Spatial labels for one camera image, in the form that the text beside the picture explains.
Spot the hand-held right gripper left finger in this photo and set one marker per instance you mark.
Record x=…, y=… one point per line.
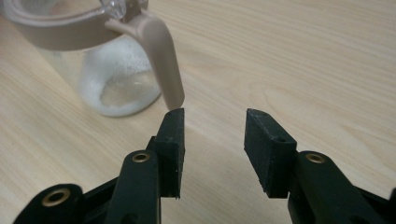
x=170, y=149

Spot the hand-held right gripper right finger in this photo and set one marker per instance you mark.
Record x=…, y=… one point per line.
x=269, y=155

